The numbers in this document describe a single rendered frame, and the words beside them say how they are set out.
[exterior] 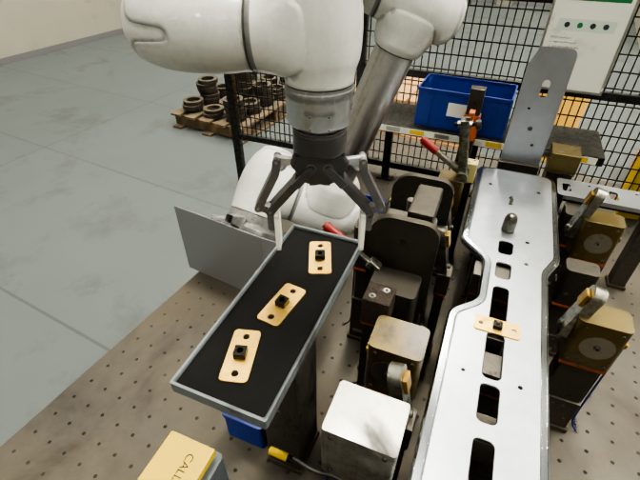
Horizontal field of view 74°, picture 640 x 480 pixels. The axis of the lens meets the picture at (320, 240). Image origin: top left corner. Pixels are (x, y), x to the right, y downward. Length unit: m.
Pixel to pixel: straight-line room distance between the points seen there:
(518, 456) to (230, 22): 0.70
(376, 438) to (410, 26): 0.83
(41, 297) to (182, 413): 1.71
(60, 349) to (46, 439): 1.21
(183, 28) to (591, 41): 1.36
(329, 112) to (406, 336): 0.38
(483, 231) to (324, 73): 0.71
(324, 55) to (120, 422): 0.93
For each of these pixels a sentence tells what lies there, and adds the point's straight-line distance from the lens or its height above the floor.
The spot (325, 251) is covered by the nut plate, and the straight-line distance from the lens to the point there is 0.74.
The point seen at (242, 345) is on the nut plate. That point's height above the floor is 1.17.
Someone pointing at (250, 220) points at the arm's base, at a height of 0.91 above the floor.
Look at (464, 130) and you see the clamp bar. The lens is 1.16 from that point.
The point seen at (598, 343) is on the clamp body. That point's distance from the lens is 0.96.
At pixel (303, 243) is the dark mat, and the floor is 1.16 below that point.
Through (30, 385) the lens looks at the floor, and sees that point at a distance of 2.32.
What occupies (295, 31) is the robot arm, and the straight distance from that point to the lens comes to 0.52.
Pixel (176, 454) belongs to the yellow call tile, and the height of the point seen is 1.16.
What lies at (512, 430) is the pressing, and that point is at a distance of 0.78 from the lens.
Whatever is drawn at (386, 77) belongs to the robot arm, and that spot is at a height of 1.31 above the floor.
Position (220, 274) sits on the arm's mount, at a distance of 1.37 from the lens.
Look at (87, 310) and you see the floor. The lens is 2.51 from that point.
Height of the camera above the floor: 1.64
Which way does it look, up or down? 38 degrees down
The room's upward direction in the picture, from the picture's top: straight up
